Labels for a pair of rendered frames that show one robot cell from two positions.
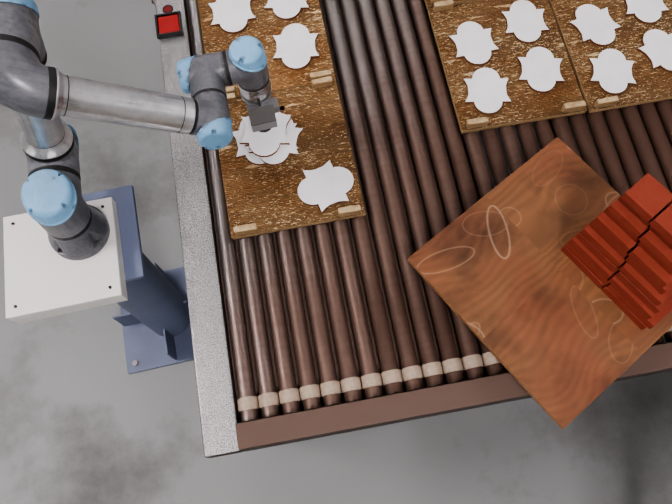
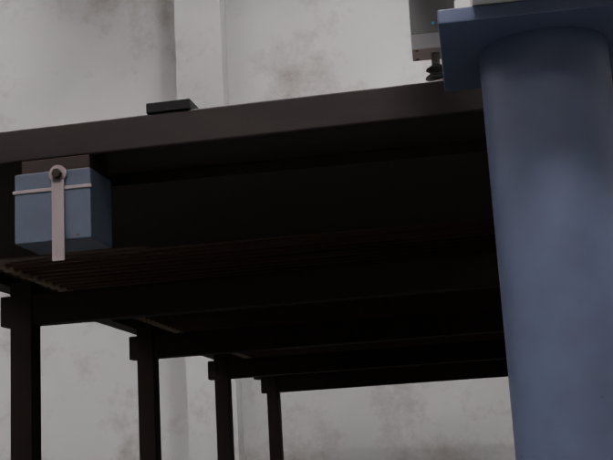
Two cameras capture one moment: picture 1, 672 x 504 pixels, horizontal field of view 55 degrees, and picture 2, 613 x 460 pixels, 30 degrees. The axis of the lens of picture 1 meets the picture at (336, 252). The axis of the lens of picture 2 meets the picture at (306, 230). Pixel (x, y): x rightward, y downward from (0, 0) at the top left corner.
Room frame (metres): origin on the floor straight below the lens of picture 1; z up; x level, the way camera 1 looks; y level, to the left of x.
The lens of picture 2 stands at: (0.47, 2.15, 0.31)
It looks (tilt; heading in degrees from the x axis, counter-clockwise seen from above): 12 degrees up; 288
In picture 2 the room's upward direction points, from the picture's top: 3 degrees counter-clockwise
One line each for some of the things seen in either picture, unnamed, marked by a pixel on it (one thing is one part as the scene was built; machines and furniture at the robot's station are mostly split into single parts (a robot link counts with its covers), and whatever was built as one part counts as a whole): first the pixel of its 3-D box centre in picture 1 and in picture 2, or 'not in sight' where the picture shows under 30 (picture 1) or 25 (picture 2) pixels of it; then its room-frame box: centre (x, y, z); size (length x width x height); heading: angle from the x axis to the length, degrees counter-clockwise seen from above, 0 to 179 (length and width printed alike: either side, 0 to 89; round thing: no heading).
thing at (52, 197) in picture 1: (55, 201); not in sight; (0.64, 0.66, 1.08); 0.13 x 0.12 x 0.14; 10
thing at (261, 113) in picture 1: (263, 102); (434, 26); (0.86, 0.16, 1.11); 0.10 x 0.09 x 0.16; 102
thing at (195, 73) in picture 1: (205, 78); not in sight; (0.83, 0.27, 1.27); 0.11 x 0.11 x 0.08; 10
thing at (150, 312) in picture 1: (137, 285); (575, 360); (0.62, 0.66, 0.44); 0.38 x 0.38 x 0.87; 10
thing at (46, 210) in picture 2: not in sight; (62, 214); (1.46, 0.49, 0.77); 0.14 x 0.11 x 0.18; 8
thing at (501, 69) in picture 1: (505, 56); not in sight; (1.09, -0.50, 0.94); 0.41 x 0.35 x 0.04; 8
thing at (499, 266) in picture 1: (559, 272); not in sight; (0.43, -0.52, 1.03); 0.50 x 0.50 x 0.02; 37
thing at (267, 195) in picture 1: (286, 156); not in sight; (0.81, 0.12, 0.93); 0.41 x 0.35 x 0.02; 9
